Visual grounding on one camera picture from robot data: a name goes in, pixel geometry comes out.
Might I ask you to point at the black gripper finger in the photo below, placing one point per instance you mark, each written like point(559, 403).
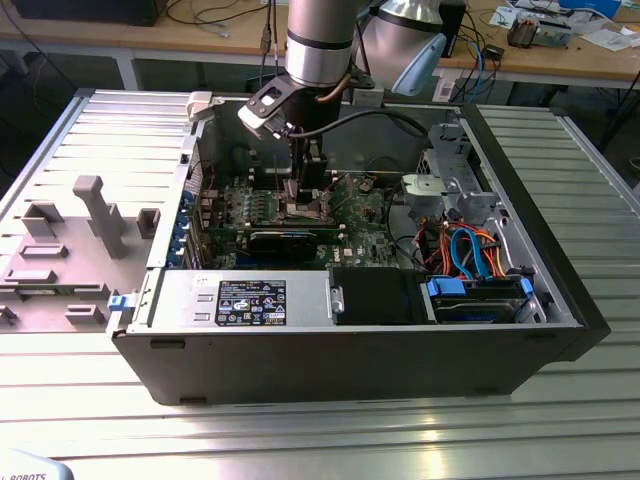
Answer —
point(300, 160)
point(316, 172)

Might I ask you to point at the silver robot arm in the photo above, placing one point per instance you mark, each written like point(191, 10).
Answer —
point(317, 55)

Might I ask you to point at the thin metal locking lever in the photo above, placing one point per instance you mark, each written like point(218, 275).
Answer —
point(276, 172)

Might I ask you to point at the CPU socket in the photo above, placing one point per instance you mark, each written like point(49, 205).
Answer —
point(295, 214)

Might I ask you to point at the blue slot retainer tab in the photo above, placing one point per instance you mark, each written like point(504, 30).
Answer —
point(187, 199)
point(175, 248)
point(181, 222)

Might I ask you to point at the coin cell battery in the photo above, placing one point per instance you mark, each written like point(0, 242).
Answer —
point(368, 184)

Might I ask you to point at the green motherboard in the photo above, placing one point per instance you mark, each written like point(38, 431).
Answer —
point(360, 225)

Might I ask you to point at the black graphics card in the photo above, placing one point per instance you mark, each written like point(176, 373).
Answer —
point(282, 246)

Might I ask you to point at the white plastic case latch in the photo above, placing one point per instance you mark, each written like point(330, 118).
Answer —
point(199, 105)

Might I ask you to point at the silver metal latch plate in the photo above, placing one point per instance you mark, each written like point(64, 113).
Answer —
point(336, 300)

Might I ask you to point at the silver perforated drive cage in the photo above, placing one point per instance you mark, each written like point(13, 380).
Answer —
point(442, 135)

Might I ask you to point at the white printed tag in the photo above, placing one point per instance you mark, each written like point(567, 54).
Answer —
point(445, 90)

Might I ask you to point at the silver power supply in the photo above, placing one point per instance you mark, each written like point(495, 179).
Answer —
point(180, 300)

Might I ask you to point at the small black adapter box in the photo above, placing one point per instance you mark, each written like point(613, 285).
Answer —
point(495, 51)

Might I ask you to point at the black PC case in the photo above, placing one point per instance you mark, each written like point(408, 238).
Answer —
point(300, 365)

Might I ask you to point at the grey parts rack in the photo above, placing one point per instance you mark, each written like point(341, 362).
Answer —
point(105, 225)

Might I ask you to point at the white printed card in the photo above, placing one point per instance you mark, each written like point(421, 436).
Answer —
point(501, 16)

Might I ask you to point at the hard disk blue carrier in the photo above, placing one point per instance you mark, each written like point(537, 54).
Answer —
point(475, 312)

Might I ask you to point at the dark cooler block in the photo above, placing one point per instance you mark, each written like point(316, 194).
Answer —
point(522, 34)

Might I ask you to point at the blue plastic clip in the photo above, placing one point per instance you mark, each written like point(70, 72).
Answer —
point(117, 303)

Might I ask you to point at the black computer box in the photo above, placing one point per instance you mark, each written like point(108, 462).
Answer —
point(85, 11)

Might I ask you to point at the grey metal device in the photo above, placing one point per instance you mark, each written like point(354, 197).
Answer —
point(555, 35)

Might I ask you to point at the blue cardboard box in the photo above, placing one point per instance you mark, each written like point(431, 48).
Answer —
point(590, 6)

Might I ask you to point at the white paper sheets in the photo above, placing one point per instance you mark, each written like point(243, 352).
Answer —
point(607, 40)

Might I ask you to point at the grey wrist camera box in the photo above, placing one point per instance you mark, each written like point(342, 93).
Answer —
point(367, 97)

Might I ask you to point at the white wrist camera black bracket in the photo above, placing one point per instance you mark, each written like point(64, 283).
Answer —
point(260, 119)

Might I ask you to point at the silver metal bracket box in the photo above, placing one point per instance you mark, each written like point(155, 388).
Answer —
point(422, 195)

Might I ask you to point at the wooden desk white frame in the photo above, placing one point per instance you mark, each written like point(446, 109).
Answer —
point(550, 62)
point(200, 35)

